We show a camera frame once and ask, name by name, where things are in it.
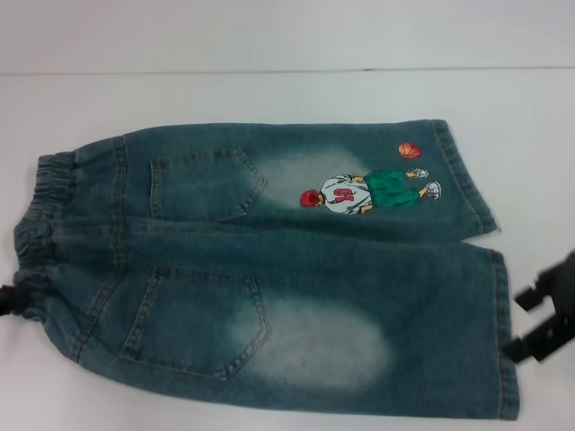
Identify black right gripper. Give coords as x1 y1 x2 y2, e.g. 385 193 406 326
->
501 249 575 363

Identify blue denim shorts with embroidery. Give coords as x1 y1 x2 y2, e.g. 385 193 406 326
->
13 118 523 408

